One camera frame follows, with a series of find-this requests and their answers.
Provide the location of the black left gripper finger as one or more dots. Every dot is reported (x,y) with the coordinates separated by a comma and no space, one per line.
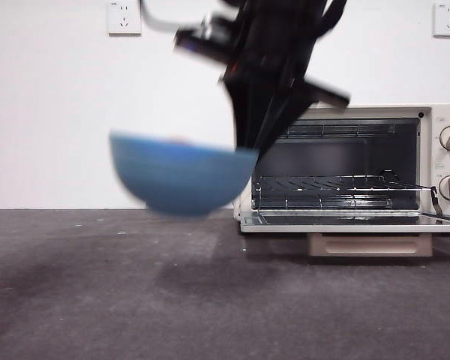
(285,112)
(247,112)

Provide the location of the blue ribbed bowl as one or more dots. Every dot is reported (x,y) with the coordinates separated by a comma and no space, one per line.
(180,180)

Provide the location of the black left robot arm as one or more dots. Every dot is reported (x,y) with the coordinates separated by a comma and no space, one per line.
(285,37)

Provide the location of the cream Toshiba toaster oven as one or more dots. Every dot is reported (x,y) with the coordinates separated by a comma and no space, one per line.
(435,165)

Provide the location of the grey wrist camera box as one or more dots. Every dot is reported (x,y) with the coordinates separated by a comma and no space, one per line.
(198,41)

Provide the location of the white wall socket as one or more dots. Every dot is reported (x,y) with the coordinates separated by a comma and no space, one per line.
(449,19)
(124,18)

